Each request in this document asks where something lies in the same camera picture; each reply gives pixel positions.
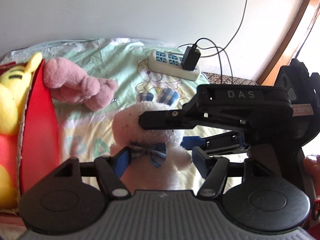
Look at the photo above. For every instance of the red cardboard box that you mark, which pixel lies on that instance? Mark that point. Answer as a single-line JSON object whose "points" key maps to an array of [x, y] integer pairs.
{"points": [[32, 153]]}

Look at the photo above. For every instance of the wooden window frame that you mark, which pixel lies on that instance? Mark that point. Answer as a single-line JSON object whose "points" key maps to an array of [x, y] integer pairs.
{"points": [[301, 26]]}

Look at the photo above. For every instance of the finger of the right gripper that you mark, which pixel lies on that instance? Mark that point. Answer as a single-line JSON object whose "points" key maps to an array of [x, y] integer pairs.
{"points": [[223, 144], [169, 119]]}

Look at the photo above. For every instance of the person's right hand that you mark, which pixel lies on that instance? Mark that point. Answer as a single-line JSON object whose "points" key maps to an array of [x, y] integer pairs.
{"points": [[311, 168]]}

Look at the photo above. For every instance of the brown patterned mattress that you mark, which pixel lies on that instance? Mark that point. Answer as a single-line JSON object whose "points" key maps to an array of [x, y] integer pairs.
{"points": [[229, 80]]}

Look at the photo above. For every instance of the black charger plug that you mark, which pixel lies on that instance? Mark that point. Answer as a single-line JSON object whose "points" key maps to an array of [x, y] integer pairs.
{"points": [[190, 58]]}

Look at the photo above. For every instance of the white bunny plush blue bow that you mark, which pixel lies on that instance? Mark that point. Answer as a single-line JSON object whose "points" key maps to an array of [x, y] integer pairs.
{"points": [[157, 156]]}

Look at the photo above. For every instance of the pink plush toy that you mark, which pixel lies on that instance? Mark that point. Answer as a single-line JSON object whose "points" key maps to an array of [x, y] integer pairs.
{"points": [[69, 83]]}

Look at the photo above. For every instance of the white power strip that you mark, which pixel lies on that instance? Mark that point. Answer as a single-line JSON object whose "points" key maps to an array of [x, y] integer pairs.
{"points": [[170, 64]]}

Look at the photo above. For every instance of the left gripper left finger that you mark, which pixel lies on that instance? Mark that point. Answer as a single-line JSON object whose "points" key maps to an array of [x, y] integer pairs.
{"points": [[108, 173]]}

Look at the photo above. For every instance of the cartoon bear bed sheet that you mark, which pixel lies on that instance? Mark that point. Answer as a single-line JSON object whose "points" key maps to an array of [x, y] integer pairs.
{"points": [[86, 134]]}

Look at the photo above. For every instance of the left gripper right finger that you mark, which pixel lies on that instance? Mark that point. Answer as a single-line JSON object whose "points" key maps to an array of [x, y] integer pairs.
{"points": [[214, 170]]}

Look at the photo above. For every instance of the yellow tiger plush toy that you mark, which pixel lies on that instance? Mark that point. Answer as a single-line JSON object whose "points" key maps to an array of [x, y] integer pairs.
{"points": [[15, 84]]}

